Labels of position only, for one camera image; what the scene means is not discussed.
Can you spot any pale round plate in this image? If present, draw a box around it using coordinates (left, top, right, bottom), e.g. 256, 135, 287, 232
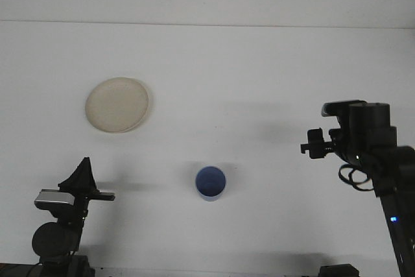
85, 77, 152, 134

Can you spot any pale blue cup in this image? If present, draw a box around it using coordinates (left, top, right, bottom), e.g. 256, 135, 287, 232
195, 165, 227, 202

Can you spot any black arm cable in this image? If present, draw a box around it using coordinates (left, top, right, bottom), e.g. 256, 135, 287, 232
338, 163, 375, 193

